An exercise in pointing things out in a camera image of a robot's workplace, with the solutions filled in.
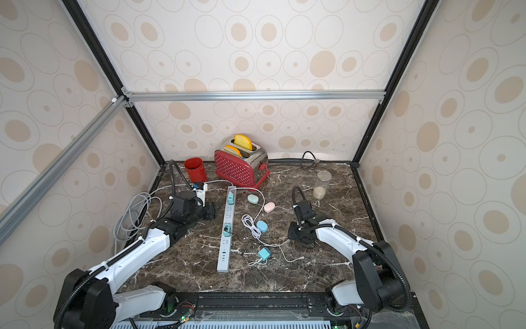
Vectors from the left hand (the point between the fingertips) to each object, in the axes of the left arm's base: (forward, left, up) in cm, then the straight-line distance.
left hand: (221, 202), depth 83 cm
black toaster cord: (+43, -39, -18) cm, 61 cm away
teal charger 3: (-16, -18, -14) cm, 27 cm away
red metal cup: (+30, +21, -16) cm, 41 cm away
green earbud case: (+12, -11, -16) cm, 23 cm away
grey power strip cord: (+9, +47, -19) cm, 52 cm away
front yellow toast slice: (+27, -2, +3) cm, 28 cm away
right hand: (-7, -32, -13) cm, 35 cm away
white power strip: (-15, -1, -14) cm, 21 cm away
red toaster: (+19, -9, -2) cm, 21 cm away
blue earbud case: (-3, -17, -15) cm, 23 cm away
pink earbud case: (+7, -20, -15) cm, 26 cm away
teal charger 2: (-4, -1, -14) cm, 15 cm away
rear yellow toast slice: (+35, -6, +3) cm, 35 cm away
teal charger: (+9, -1, -11) cm, 14 cm away
